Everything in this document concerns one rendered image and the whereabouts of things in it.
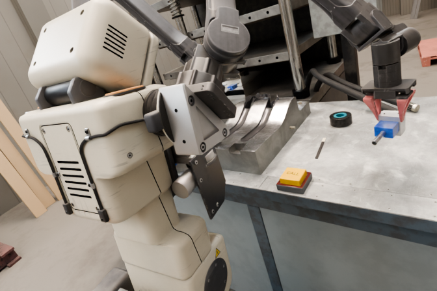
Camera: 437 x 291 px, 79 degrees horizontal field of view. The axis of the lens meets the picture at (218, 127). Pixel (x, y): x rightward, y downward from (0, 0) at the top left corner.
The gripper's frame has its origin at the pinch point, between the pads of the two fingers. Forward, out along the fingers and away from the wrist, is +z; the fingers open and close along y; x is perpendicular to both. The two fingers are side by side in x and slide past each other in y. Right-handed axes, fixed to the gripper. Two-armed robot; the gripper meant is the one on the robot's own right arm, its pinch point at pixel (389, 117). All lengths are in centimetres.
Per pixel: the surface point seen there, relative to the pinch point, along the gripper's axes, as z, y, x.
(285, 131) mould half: 10.3, 37.2, -3.0
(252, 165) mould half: 11.4, 34.8, 19.3
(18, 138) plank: 15, 325, 74
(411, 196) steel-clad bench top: 15.0, -7.1, 10.6
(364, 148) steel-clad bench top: 15.2, 10.4, -7.1
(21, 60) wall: -61, 394, 30
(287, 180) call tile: 11.6, 19.6, 21.1
